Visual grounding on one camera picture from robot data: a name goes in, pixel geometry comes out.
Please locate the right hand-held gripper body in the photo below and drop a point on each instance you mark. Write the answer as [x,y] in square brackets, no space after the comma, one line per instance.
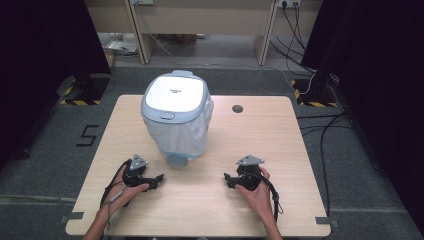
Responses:
[249,176]

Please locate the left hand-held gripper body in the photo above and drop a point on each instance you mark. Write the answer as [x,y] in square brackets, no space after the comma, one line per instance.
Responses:
[135,175]

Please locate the white and blue trash bin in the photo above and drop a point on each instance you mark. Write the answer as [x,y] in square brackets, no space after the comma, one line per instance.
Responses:
[175,100]

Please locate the person's left hand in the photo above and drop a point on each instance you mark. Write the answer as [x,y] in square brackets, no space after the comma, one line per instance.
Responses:
[121,196]

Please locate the person's right hand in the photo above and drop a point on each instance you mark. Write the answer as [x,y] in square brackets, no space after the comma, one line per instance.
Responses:
[261,200]

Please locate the grey tape strip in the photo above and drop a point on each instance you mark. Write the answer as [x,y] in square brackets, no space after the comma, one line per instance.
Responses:
[326,221]
[71,216]

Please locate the black stand base striped tape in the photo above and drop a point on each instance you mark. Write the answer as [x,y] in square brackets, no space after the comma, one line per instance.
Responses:
[90,91]
[313,96]

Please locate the clutter of boxes under desk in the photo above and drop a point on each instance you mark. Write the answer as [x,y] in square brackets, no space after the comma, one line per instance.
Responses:
[120,46]

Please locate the black curtain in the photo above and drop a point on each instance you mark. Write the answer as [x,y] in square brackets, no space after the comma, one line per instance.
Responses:
[40,50]
[376,66]

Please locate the beige wooden desk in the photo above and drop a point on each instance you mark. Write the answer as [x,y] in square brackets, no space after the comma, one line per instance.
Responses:
[206,18]

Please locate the white wall power socket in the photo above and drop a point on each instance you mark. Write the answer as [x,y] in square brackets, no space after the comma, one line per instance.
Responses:
[288,3]

